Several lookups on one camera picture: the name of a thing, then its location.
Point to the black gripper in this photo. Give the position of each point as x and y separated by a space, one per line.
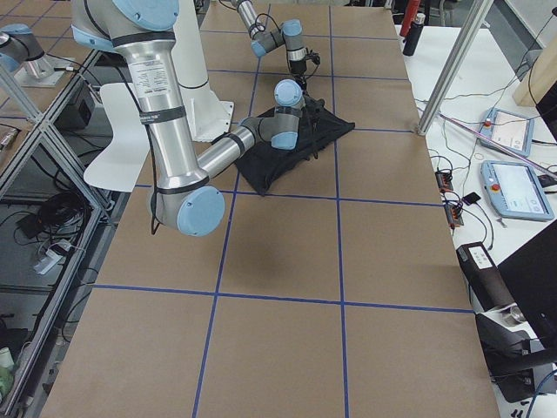
312 105
298 66

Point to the black t-shirt with logo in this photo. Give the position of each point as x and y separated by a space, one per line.
263 164

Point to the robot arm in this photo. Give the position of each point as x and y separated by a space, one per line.
267 36
160 42

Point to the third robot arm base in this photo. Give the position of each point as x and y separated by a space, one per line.
24 57

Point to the black water bottle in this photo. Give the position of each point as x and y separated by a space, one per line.
413 35

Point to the red bottle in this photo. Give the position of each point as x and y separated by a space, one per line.
412 8

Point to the upper blue teach pendant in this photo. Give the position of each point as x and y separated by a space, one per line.
511 130

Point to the blue teach pendant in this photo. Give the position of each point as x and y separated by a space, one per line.
514 191
511 130

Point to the white chair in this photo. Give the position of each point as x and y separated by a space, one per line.
118 166

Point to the lower blue teach pendant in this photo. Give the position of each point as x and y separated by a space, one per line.
514 191

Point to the black box device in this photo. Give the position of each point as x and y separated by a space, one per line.
486 288

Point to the black monitor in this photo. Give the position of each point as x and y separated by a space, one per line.
530 276

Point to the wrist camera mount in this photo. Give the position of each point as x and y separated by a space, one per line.
312 56

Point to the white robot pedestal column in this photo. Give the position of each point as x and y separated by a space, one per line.
208 116

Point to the aluminium frame post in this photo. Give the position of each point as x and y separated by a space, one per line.
463 42

